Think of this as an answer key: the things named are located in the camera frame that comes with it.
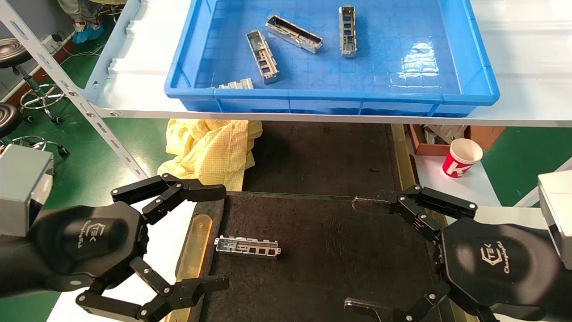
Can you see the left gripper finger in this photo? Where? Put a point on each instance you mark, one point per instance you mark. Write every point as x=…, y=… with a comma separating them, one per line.
x=187, y=290
x=201, y=193

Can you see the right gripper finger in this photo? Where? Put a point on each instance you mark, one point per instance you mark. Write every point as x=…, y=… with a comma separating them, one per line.
x=447, y=201
x=420, y=308

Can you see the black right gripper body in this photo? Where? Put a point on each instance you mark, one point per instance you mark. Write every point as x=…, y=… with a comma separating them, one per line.
x=491, y=264

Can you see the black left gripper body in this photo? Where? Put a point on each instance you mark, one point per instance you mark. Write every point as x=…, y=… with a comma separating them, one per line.
x=85, y=241

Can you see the silver metal bracket part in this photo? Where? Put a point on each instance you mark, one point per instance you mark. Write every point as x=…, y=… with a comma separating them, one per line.
x=237, y=84
x=295, y=36
x=347, y=31
x=263, y=58
x=246, y=247

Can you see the red and white paper cup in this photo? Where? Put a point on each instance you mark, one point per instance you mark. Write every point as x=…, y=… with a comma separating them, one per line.
x=460, y=161

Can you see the yellow checked cloth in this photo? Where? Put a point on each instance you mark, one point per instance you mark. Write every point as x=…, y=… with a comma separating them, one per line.
x=210, y=147

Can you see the pile of grey metal plates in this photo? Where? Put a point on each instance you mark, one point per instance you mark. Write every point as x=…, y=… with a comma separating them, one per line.
x=447, y=132

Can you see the brown cardboard box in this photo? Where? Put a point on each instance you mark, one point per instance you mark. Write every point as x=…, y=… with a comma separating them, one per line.
x=487, y=134

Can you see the black conveyor belt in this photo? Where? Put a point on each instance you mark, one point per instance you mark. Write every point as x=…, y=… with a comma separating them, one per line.
x=321, y=156

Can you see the black round swivel stool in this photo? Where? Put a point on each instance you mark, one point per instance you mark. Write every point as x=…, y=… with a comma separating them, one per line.
x=6, y=118
x=11, y=51

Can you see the blue plastic tray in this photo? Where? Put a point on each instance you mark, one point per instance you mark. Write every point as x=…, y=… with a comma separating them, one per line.
x=313, y=71

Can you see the person with blue shoe covers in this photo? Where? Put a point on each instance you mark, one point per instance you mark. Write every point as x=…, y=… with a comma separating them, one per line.
x=87, y=32

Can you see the white power strip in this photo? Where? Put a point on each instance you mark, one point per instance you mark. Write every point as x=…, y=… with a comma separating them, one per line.
x=49, y=42

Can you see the gold metal rail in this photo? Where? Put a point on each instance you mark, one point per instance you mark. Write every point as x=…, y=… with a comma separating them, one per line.
x=402, y=156

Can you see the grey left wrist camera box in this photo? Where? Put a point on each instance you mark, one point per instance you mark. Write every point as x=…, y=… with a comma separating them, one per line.
x=22, y=188

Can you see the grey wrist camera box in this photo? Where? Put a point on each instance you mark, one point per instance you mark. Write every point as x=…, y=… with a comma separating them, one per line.
x=558, y=214
x=22, y=188

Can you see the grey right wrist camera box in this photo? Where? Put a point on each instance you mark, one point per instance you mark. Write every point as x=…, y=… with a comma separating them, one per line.
x=558, y=214

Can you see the perforated white shelf post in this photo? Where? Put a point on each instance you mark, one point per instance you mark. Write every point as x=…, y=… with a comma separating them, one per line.
x=67, y=85
x=545, y=181

